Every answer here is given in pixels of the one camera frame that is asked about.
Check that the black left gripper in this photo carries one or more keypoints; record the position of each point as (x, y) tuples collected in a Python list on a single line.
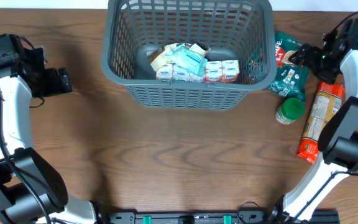
[(61, 81)]

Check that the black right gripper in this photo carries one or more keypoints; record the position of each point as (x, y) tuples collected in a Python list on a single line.
[(307, 55)]

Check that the green coffee sachet bag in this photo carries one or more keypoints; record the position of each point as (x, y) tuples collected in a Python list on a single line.
[(290, 79)]

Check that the red orange pasta packet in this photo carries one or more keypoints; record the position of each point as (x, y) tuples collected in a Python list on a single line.
[(327, 102)]

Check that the green lidded jar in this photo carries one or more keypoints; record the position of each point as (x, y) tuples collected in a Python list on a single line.
[(290, 111)]

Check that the yoghurt cup multipack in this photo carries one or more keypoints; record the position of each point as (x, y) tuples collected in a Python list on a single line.
[(225, 71)]

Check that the beige bread bag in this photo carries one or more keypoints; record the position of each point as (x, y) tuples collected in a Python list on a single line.
[(158, 59)]

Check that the teal wet wipes pack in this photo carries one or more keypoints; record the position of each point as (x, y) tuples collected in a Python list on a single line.
[(190, 57)]

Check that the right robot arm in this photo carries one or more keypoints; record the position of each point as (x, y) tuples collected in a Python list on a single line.
[(338, 141)]

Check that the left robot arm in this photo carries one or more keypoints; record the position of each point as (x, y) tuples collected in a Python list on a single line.
[(31, 190)]

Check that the grey plastic basket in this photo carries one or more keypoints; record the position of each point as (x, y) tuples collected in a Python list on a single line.
[(239, 30)]

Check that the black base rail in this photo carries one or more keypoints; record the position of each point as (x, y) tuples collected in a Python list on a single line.
[(245, 216)]

